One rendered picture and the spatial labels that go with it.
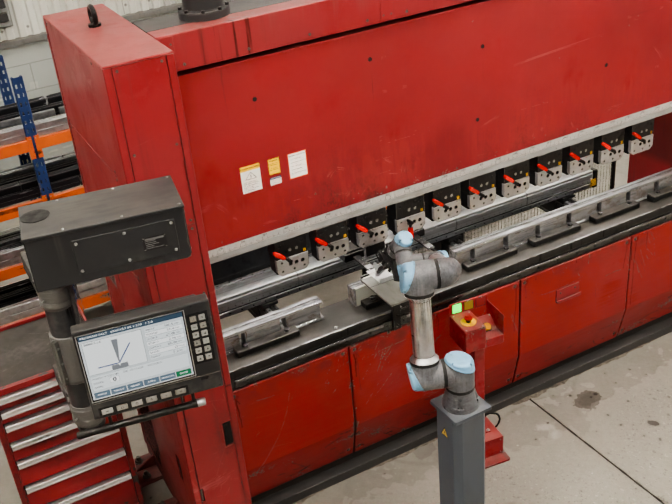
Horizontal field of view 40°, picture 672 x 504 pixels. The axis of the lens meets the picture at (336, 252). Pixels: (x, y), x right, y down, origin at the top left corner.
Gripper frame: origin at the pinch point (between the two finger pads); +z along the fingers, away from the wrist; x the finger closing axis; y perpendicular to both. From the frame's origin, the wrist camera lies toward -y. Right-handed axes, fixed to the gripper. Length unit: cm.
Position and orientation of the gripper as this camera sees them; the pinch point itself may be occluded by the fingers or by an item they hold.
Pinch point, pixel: (383, 273)
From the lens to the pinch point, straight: 422.9
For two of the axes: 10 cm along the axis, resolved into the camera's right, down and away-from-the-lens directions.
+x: -8.7, 3.0, -3.8
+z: -2.4, 4.1, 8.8
